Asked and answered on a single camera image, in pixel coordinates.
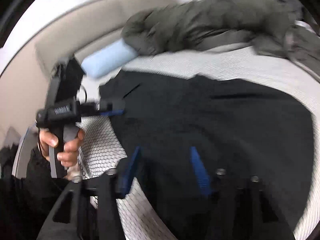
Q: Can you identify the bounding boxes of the light blue pillow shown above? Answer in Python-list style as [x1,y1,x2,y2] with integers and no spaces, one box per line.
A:
[81,38,138,79]

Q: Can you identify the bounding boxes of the beige padded headboard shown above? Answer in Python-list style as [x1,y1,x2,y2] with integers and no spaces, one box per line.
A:
[1,0,177,142]

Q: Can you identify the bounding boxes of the grey green duvet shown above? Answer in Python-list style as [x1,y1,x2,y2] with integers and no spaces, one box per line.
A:
[121,0,319,78]

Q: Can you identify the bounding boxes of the person's left hand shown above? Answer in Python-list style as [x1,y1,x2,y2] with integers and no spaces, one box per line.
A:
[38,128,86,168]

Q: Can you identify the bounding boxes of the white mesh mattress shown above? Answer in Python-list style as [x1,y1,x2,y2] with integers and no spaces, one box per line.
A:
[79,47,319,239]

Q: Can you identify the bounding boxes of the black pants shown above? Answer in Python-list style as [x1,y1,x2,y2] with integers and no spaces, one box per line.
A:
[99,71,314,239]

